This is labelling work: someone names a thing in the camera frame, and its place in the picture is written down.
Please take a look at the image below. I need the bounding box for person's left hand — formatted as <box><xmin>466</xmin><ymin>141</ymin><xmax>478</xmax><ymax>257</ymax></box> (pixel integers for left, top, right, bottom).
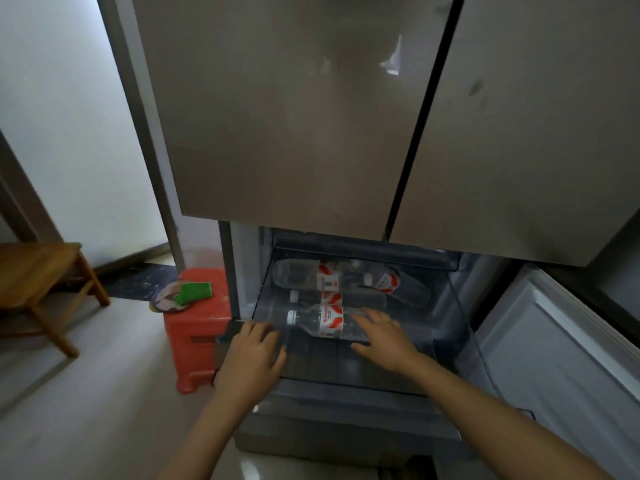
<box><xmin>215</xmin><ymin>321</ymin><xmax>288</xmax><ymax>403</ymax></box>

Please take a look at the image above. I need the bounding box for person's right hand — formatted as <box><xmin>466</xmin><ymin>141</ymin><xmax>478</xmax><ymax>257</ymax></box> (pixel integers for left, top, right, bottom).
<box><xmin>350</xmin><ymin>309</ymin><xmax>426</xmax><ymax>375</ymax></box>

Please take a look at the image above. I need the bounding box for person's left forearm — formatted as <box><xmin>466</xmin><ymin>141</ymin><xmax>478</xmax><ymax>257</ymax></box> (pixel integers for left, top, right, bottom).
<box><xmin>157</xmin><ymin>387</ymin><xmax>263</xmax><ymax>480</ymax></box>

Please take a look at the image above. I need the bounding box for person's right forearm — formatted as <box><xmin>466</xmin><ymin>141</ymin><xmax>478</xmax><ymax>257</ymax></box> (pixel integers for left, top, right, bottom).
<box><xmin>400</xmin><ymin>354</ymin><xmax>601</xmax><ymax>480</ymax></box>

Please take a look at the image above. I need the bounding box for clear refrigerator drawer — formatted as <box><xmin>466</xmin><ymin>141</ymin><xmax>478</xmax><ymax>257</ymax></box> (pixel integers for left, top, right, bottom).
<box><xmin>252</xmin><ymin>227</ymin><xmax>476</xmax><ymax>395</ymax></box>

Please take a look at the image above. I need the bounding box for clear red-label water bottle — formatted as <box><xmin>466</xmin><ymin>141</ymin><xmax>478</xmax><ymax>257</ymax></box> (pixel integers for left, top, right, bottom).
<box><xmin>350</xmin><ymin>262</ymin><xmax>432</xmax><ymax>306</ymax></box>
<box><xmin>272</xmin><ymin>260</ymin><xmax>351</xmax><ymax>291</ymax></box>
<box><xmin>289</xmin><ymin>290</ymin><xmax>388</xmax><ymax>310</ymax></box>
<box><xmin>286</xmin><ymin>305</ymin><xmax>373</xmax><ymax>343</ymax></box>

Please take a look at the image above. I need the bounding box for grey freezer drawer front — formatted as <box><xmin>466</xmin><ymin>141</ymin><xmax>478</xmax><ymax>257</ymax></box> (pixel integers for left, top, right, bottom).
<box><xmin>234</xmin><ymin>380</ymin><xmax>463</xmax><ymax>463</ymax></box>

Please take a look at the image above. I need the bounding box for red plastic stool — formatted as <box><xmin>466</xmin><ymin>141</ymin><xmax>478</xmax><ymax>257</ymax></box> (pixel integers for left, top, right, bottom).
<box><xmin>163</xmin><ymin>268</ymin><xmax>233</xmax><ymax>394</ymax></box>

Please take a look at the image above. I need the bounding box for green sponge cloth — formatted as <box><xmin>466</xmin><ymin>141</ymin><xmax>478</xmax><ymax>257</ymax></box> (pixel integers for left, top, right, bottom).
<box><xmin>175</xmin><ymin>281</ymin><xmax>213</xmax><ymax>305</ymax></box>

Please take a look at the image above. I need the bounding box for round patterned hand fan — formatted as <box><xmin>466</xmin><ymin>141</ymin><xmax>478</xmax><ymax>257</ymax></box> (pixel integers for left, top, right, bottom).
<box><xmin>149</xmin><ymin>282</ymin><xmax>193</xmax><ymax>314</ymax></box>

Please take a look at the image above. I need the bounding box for dark floor mat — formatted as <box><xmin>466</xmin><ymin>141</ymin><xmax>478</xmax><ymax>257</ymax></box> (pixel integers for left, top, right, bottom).
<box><xmin>102</xmin><ymin>264</ymin><xmax>178</xmax><ymax>300</ymax></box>

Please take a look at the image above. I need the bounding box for white-lined lower refrigerator door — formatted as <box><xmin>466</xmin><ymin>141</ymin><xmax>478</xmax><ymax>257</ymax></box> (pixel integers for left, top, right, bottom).
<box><xmin>472</xmin><ymin>262</ymin><xmax>640</xmax><ymax>480</ymax></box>

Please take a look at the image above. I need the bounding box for wide grey refrigerator door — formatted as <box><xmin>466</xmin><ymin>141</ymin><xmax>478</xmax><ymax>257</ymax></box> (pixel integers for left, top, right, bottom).
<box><xmin>131</xmin><ymin>0</ymin><xmax>456</xmax><ymax>241</ymax></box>

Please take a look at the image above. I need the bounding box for wooden stool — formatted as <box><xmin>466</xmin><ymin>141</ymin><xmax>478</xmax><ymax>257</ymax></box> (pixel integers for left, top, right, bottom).
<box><xmin>0</xmin><ymin>242</ymin><xmax>111</xmax><ymax>359</ymax></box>

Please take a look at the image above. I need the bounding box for grey refrigerator body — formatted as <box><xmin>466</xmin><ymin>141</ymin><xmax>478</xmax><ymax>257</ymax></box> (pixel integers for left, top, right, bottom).
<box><xmin>95</xmin><ymin>0</ymin><xmax>640</xmax><ymax>465</ymax></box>

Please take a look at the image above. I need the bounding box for narrow grey refrigerator door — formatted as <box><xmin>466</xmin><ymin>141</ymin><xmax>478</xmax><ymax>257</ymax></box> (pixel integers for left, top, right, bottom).
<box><xmin>390</xmin><ymin>0</ymin><xmax>640</xmax><ymax>268</ymax></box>

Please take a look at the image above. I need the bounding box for brown door frame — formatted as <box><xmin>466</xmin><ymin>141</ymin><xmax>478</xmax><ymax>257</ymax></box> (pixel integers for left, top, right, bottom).
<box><xmin>0</xmin><ymin>130</ymin><xmax>63</xmax><ymax>245</ymax></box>

